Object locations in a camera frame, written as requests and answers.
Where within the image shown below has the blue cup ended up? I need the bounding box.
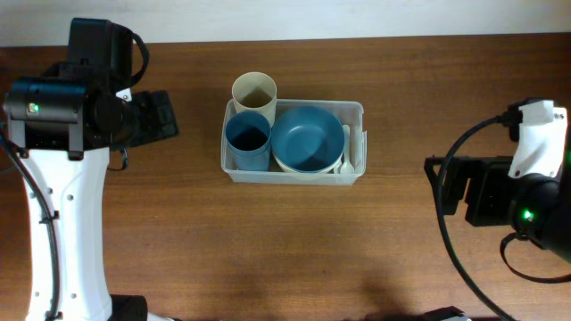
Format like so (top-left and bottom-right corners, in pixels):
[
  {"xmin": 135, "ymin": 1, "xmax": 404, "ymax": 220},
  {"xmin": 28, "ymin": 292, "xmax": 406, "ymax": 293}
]
[
  {"xmin": 224, "ymin": 111, "xmax": 271, "ymax": 158},
  {"xmin": 231, "ymin": 149, "xmax": 270, "ymax": 171}
]

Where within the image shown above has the cream cup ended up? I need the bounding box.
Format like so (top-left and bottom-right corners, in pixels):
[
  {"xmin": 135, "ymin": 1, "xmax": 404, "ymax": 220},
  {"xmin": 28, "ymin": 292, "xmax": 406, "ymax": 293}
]
[
  {"xmin": 234, "ymin": 111, "xmax": 275, "ymax": 128},
  {"xmin": 231, "ymin": 71, "xmax": 277, "ymax": 118}
]

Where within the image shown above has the cream bowl back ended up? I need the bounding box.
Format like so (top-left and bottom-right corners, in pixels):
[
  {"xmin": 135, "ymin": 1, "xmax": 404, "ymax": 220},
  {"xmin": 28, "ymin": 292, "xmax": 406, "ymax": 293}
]
[{"xmin": 272, "ymin": 152, "xmax": 343, "ymax": 174}]

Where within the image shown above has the cream bowl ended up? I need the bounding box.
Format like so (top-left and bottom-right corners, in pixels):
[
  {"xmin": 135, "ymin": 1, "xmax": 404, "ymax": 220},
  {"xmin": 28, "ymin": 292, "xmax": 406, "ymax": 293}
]
[
  {"xmin": 272, "ymin": 152, "xmax": 343, "ymax": 174},
  {"xmin": 285, "ymin": 172, "xmax": 334, "ymax": 181}
]

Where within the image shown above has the cream bowl front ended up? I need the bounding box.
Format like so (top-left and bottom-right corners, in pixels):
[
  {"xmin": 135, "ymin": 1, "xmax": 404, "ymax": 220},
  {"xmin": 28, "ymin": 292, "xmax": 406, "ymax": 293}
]
[{"xmin": 285, "ymin": 172, "xmax": 334, "ymax": 181}]

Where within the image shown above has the blue bowl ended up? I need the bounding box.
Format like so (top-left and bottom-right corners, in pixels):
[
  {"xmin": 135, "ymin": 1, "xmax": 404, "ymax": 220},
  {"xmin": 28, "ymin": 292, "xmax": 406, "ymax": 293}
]
[{"xmin": 271, "ymin": 105, "xmax": 344, "ymax": 172}]

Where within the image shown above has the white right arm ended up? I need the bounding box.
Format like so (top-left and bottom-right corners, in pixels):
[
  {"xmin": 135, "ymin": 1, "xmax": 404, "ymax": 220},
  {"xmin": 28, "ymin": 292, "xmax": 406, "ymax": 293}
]
[{"xmin": 424, "ymin": 155, "xmax": 570, "ymax": 320}]

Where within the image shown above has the left arm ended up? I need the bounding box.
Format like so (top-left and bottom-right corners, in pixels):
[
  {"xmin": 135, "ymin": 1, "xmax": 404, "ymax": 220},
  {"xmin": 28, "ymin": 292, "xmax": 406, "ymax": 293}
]
[{"xmin": 1, "ymin": 18, "xmax": 179, "ymax": 320}]

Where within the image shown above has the clear plastic container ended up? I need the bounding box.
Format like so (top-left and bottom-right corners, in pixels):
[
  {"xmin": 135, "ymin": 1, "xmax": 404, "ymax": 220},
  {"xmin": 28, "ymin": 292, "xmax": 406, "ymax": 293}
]
[{"xmin": 220, "ymin": 99, "xmax": 364, "ymax": 185}]

